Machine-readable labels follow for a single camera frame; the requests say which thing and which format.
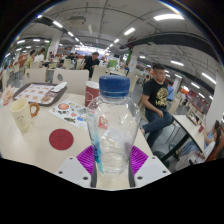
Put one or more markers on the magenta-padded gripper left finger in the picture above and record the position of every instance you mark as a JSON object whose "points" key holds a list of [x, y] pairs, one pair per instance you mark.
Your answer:
{"points": [[71, 170]]}

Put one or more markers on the beige neighbouring table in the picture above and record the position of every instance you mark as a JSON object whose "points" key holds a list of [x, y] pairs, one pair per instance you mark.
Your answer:
{"points": [[190, 128]]}

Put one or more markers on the white paper napkin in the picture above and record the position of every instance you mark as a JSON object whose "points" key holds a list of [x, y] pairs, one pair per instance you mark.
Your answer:
{"points": [[59, 87]]}

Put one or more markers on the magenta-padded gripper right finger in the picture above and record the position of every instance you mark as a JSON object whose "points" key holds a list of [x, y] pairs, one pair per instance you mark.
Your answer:
{"points": [[151, 170]]}

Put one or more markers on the ceiling air conditioner unit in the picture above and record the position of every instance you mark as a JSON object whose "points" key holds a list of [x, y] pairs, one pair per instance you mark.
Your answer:
{"points": [[77, 21]]}

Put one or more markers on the clear bag of fried snacks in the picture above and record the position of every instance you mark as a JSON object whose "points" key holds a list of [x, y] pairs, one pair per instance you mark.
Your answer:
{"points": [[7, 95]]}

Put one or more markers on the person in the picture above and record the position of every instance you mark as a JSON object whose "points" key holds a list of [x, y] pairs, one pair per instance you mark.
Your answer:
{"points": [[156, 96], [90, 63], [213, 155], [39, 56], [208, 135], [30, 60]]}

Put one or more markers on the beige chair with round hole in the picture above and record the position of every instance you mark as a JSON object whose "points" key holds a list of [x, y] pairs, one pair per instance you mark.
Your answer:
{"points": [[75, 80], [35, 76]]}

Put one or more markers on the red sauce sachet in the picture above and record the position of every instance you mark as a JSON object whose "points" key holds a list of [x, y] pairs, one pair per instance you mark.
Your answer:
{"points": [[103, 122]]}

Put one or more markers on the clear blue-capped water bottle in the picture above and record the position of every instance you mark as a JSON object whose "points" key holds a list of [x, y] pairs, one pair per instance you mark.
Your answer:
{"points": [[114, 86]]}

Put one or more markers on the group of ceiling lights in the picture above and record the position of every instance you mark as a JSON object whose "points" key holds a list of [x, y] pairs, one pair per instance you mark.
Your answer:
{"points": [[168, 16]]}

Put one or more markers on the flat round red coaster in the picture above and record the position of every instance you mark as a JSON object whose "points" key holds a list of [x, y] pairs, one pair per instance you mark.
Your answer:
{"points": [[61, 139]]}

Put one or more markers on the colourful sticker sheet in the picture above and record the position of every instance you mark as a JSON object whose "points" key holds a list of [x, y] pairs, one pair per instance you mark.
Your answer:
{"points": [[70, 113]]}

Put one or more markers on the red paper cup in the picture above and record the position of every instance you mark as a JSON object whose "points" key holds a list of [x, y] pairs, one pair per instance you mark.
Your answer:
{"points": [[90, 95]]}

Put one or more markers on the dark food tray with liner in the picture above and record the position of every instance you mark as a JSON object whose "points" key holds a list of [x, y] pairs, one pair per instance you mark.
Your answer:
{"points": [[35, 93]]}

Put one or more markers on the group of beige cafeteria chairs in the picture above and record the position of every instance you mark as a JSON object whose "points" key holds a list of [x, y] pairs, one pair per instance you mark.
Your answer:
{"points": [[100, 71]]}

